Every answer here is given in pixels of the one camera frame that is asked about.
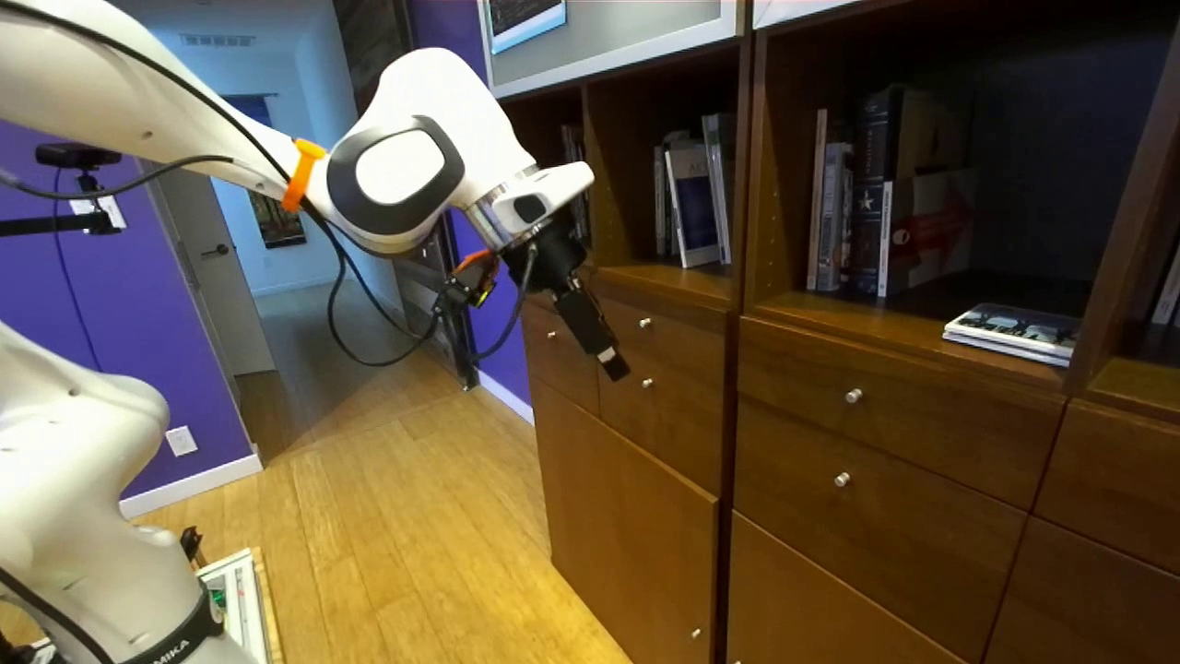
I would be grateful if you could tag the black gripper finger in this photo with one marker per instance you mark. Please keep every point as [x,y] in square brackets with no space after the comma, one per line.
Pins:
[586,332]
[601,325]

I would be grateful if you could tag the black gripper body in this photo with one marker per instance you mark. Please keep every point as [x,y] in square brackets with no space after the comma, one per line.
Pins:
[546,260]

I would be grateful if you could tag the brown wooden drawer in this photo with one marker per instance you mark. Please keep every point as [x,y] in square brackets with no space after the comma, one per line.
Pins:
[898,539]
[1091,614]
[675,429]
[542,357]
[1118,481]
[933,407]
[683,336]

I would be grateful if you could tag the white baseboard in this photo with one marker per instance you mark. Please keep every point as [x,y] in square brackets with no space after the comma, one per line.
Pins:
[190,486]
[501,396]

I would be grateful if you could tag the brown wooden shelf cabinet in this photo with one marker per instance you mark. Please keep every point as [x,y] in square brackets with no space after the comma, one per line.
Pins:
[1136,246]
[607,160]

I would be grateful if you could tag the thin pale upright book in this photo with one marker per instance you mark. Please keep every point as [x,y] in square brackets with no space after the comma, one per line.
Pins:
[662,188]

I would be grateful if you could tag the grey book with blue cover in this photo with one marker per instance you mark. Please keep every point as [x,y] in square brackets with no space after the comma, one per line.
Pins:
[693,204]

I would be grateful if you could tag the brown wooden cabinet door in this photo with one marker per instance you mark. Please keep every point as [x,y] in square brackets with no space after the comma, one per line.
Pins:
[799,614]
[628,529]

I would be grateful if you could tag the frosted glass cabinet door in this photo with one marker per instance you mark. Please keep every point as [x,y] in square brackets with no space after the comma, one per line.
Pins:
[639,32]
[799,9]

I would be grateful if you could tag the thin white upright book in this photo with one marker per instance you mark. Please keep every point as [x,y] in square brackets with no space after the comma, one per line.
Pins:
[818,204]

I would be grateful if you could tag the grey upright book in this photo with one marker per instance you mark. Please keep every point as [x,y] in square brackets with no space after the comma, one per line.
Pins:
[838,219]

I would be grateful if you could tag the black upright book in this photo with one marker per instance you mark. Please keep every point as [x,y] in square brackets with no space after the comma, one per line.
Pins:
[875,160]

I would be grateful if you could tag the white room door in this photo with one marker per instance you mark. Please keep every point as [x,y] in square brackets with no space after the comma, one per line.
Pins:
[209,297]

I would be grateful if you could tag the upright books on shelf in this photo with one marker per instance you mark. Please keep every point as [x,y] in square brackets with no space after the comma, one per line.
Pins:
[932,235]

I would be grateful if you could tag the flat lying white book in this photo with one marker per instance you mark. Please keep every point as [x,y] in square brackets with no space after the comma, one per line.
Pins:
[1010,332]

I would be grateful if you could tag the white slatted floor tray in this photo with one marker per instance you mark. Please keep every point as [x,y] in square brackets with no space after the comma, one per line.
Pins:
[240,605]

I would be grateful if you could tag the pale upright books edge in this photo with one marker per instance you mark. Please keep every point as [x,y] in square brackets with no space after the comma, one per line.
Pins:
[1166,293]

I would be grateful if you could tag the dark framed wall picture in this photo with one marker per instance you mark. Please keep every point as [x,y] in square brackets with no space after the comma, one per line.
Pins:
[278,223]

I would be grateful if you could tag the white wall outlet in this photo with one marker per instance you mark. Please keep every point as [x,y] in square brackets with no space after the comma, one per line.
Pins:
[183,439]

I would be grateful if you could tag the black camera on stand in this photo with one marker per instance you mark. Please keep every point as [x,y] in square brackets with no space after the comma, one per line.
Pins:
[76,158]

